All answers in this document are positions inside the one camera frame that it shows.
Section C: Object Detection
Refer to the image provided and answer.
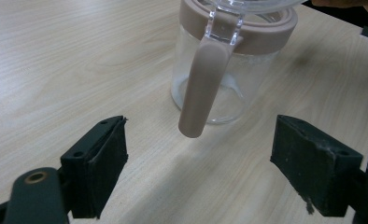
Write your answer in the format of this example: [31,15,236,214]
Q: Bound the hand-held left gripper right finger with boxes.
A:
[270,114,364,218]

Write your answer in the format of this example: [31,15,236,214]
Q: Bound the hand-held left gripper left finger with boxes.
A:
[60,115,130,219]

